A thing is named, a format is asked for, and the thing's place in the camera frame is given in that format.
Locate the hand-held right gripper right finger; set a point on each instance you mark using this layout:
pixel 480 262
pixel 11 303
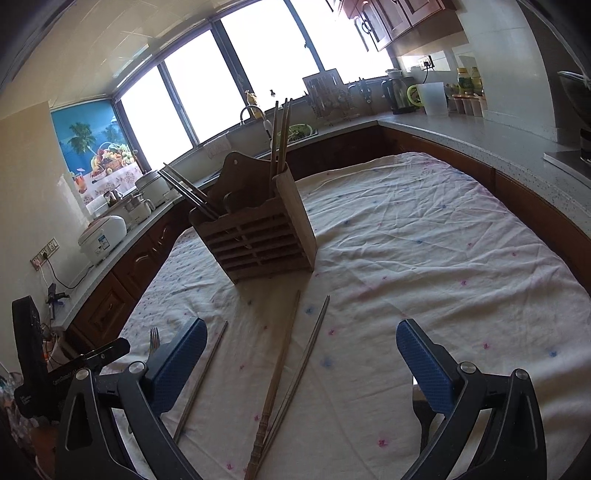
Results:
pixel 425 369

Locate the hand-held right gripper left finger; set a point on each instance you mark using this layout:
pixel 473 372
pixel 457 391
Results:
pixel 180 364

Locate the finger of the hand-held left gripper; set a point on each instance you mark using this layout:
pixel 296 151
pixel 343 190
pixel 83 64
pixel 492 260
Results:
pixel 108 350

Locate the metal chopstick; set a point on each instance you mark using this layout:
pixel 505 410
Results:
pixel 202 378
pixel 308 350
pixel 191 188
pixel 187 196

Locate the wooden slatted utensil holder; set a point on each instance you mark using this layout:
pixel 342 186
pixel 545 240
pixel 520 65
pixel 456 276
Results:
pixel 258 244

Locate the silver metal fork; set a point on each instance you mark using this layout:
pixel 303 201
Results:
pixel 154 339
pixel 422 420

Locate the small black clamp stand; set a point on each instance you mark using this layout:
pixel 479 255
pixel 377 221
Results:
pixel 55 297

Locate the white rice cooker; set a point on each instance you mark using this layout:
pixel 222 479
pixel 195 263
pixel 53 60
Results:
pixel 101 240

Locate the white floral tablecloth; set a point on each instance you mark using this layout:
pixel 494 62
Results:
pixel 415 254

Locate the brown teapot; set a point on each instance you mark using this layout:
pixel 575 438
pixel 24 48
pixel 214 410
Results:
pixel 113 196

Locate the white electric cooker pot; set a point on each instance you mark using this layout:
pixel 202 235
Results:
pixel 154 187

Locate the beach and fruit printed blind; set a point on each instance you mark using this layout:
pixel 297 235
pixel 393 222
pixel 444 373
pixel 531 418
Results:
pixel 87 143

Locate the white dish cloth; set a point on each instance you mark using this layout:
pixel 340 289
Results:
pixel 217 148

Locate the grey speckled countertop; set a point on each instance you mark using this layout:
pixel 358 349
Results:
pixel 485 138

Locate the chrome kitchen faucet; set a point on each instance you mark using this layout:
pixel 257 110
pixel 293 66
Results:
pixel 265 124

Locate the black gas stove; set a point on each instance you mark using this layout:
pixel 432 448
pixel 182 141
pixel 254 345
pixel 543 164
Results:
pixel 570 159

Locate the green vegetables in basin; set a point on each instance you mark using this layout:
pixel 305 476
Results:
pixel 301 131

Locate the white spice jar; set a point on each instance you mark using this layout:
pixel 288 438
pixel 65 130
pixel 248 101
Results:
pixel 455 104
pixel 471 107
pixel 462 105
pixel 481 107

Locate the steel electric kettle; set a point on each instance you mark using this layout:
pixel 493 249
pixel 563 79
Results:
pixel 396 97

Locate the yellow soap bottle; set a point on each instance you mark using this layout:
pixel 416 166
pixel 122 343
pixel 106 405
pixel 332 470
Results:
pixel 250 98

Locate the scissors holder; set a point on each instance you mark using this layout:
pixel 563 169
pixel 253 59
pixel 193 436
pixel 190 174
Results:
pixel 364 94

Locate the knife rack with cutting board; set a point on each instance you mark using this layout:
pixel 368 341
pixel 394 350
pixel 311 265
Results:
pixel 325 92

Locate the white bowl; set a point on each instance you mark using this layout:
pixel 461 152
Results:
pixel 394 74

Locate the kitchen window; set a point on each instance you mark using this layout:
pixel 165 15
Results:
pixel 249 60

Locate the dark wok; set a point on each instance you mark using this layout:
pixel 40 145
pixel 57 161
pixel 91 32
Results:
pixel 577 92

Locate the wooden upper cabinets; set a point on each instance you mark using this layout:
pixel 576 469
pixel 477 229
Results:
pixel 397 18

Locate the wall socket strip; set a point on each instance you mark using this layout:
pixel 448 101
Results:
pixel 45 253

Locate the wall socket with plug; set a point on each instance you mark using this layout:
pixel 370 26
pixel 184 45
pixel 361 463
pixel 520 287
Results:
pixel 425 62

